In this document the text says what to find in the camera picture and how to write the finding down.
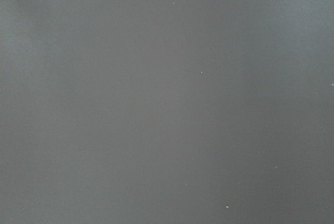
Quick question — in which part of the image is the grey laptop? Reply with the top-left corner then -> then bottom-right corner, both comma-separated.
1,0 -> 333,223

